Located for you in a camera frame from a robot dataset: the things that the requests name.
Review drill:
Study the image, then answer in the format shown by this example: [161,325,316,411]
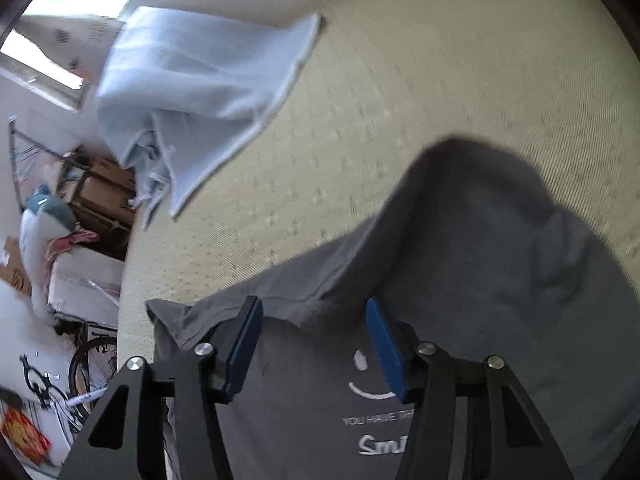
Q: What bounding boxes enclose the bicycle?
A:
[17,335,121,443]

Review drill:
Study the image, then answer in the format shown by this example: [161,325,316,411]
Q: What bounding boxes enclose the flat cardboard piece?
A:
[0,237,32,297]

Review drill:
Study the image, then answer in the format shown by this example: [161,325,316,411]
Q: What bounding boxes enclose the red printed box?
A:
[0,405,53,467]

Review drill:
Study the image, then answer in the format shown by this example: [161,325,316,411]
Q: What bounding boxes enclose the pink plaid cloth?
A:
[45,230,99,267]

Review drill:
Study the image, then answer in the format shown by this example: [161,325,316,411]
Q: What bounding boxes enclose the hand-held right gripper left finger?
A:
[59,296,264,480]

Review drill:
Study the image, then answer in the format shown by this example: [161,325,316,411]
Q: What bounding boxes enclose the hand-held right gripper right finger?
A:
[365,297,576,480]

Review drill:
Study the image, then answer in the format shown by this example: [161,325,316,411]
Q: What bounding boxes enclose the white printed curtain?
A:
[20,12,126,81]

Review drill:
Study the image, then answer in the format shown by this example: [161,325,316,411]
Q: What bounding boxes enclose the brown cardboard box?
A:
[75,177,137,226]
[89,157,137,188]

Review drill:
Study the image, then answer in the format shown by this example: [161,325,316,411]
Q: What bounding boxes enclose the teal and white plush toy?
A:
[19,184,77,311]

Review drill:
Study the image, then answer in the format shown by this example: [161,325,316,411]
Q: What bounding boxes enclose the grey printed t-shirt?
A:
[145,136,640,480]

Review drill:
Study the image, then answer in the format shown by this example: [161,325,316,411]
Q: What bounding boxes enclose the light blue blanket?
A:
[94,6,323,231]

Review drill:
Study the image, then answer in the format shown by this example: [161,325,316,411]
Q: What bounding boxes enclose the brown cardboard boxes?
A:
[55,145,137,261]

